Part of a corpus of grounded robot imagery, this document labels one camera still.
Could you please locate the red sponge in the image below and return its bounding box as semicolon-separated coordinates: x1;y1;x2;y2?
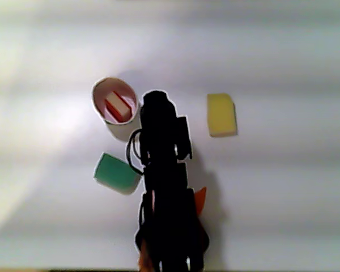
104;91;131;124

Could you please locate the paper cup with green band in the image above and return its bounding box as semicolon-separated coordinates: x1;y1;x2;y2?
91;76;142;143

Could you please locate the orange tape strip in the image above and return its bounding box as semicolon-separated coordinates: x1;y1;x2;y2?
194;186;208;218
138;243;151;271

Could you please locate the black oval camera box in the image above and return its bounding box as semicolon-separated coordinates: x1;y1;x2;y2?
141;90;178;120

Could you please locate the black looped cable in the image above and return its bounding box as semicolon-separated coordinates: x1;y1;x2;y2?
125;128;146;174

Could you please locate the green sponge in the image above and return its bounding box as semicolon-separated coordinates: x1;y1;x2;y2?
93;152;141;196

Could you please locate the yellow sponge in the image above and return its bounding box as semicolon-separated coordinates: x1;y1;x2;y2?
206;92;239;138

